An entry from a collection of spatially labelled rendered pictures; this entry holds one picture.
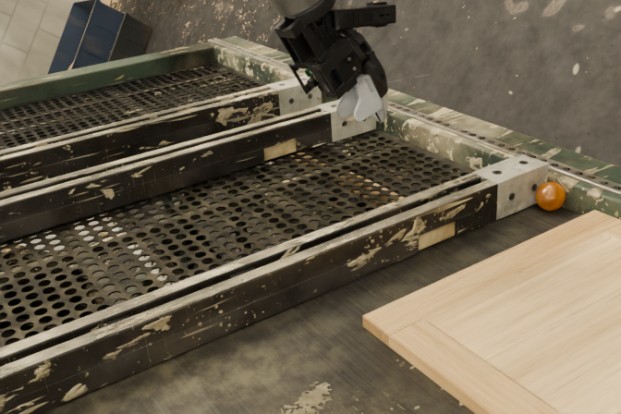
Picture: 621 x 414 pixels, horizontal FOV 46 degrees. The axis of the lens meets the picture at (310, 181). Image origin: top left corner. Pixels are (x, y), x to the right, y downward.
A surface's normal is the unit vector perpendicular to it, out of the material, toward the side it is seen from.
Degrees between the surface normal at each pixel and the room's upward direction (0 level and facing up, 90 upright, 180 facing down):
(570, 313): 55
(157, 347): 90
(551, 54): 0
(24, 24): 90
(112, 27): 91
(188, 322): 90
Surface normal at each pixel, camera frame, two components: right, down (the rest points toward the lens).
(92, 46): 0.63, 0.13
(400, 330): -0.06, -0.91
